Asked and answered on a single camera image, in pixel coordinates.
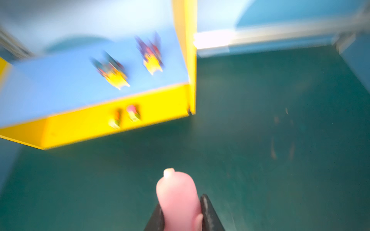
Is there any blue yellow toy figure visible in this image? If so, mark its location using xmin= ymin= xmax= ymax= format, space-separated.
xmin=90 ymin=52 xmax=130 ymax=90

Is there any yellow toy shelf unit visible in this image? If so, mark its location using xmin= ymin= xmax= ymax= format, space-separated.
xmin=1 ymin=1 xmax=198 ymax=150

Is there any purple yellow star toy figure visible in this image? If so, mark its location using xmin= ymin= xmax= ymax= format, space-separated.
xmin=135 ymin=32 xmax=163 ymax=76

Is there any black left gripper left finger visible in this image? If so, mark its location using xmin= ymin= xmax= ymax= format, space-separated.
xmin=144 ymin=204 xmax=165 ymax=231

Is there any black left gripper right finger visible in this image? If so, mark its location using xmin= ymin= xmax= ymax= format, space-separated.
xmin=200 ymin=194 xmax=225 ymax=231

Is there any rear aluminium frame bar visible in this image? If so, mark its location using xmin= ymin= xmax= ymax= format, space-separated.
xmin=194 ymin=16 xmax=370 ymax=50

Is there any pink toy pig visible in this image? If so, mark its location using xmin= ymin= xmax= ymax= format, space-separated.
xmin=156 ymin=168 xmax=203 ymax=231

